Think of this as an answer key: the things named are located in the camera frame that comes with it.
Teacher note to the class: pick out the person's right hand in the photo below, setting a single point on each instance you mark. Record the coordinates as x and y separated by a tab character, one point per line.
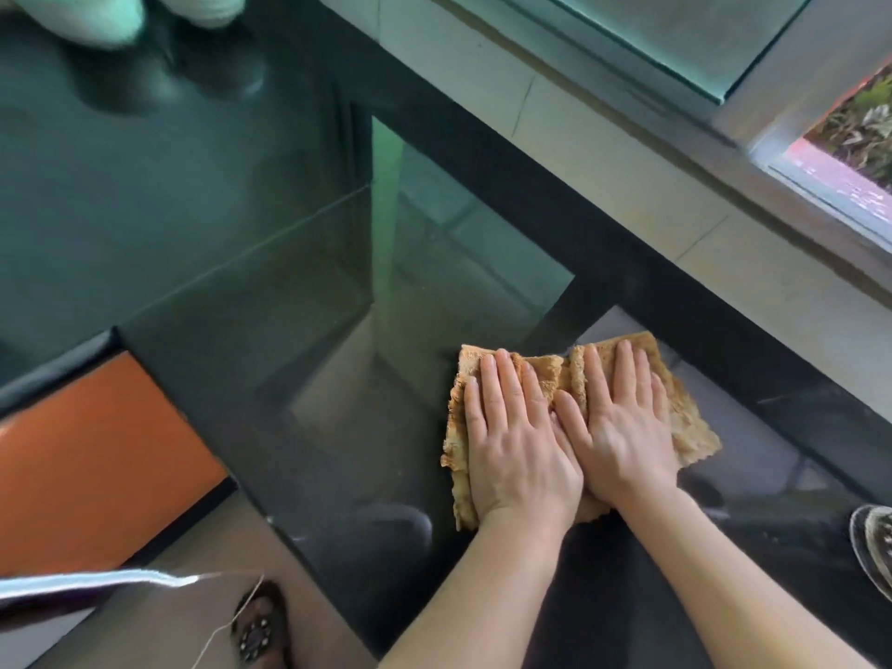
627	445

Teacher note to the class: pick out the person's left hand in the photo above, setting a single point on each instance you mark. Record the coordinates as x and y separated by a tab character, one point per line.
519	459

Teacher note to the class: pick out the person's left middle finger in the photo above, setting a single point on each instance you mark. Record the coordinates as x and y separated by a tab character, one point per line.
513	386

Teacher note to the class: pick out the person's right thumb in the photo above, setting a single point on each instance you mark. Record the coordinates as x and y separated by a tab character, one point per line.
571	421

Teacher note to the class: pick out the person's right little finger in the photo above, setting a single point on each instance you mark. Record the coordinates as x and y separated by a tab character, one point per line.
662	400

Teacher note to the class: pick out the person's left little finger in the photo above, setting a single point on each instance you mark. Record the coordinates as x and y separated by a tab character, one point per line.
474	407

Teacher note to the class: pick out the person's left thumb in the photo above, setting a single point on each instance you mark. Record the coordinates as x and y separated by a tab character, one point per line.
566	445

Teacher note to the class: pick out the person's right middle finger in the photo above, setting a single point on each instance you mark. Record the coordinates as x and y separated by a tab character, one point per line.
625	376

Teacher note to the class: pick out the tan fluffy cleaning cloth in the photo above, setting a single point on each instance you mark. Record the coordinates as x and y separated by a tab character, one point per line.
697	428

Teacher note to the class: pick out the person's right forearm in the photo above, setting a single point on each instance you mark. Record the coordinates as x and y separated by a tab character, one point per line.
725	585

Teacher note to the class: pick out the person's left forearm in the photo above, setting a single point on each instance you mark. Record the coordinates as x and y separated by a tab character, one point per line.
474	592

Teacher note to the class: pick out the grey shoe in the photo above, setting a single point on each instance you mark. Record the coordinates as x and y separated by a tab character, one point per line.
874	550

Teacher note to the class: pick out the dark patterned sandal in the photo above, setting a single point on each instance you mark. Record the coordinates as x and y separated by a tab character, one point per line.
261	630

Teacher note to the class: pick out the green plants outside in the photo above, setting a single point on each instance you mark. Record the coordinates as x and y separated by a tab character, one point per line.
861	125

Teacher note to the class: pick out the orange cabinet panel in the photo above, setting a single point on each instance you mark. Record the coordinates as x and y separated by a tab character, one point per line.
97	466

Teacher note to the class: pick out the white round container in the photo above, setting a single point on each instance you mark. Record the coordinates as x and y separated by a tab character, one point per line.
202	6
76	13

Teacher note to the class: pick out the grey window frame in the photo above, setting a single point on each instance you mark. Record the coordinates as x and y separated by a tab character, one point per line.
773	125

